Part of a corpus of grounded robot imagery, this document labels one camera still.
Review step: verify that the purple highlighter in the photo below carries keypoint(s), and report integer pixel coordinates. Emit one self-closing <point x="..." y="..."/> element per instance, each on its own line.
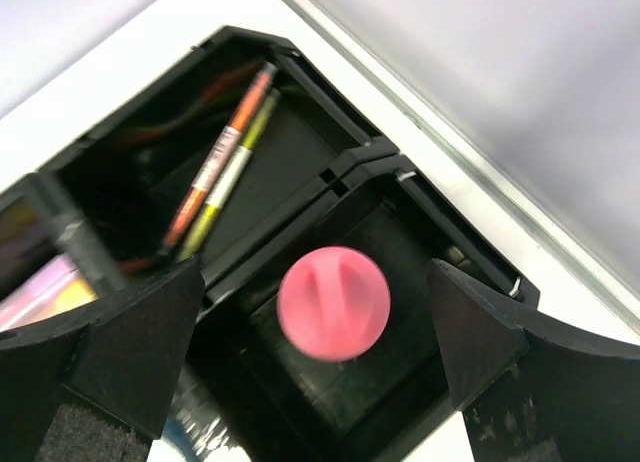
<point x="55" y="288"/>

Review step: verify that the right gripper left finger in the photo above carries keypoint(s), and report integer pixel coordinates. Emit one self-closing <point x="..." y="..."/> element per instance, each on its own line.
<point x="96" y="383"/>

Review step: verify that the pink-capped small bottle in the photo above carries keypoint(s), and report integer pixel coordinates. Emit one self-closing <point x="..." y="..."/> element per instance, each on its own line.
<point x="333" y="304"/>

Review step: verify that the thin yellow highlighter pen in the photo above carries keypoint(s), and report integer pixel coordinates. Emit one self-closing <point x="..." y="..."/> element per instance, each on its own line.
<point x="224" y="186"/>

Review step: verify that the thin orange highlighter pen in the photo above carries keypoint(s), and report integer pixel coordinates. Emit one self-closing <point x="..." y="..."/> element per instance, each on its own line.
<point x="218" y="157"/>

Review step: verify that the black four-compartment tray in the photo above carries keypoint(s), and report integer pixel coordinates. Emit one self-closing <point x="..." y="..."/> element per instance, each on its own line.
<point x="321" y="175"/>

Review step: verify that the blue slime jar front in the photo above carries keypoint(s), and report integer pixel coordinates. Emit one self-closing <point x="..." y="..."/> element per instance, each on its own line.
<point x="195" y="424"/>

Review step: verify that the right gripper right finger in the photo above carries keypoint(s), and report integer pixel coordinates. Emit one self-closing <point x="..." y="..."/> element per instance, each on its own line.
<point x="530" y="387"/>

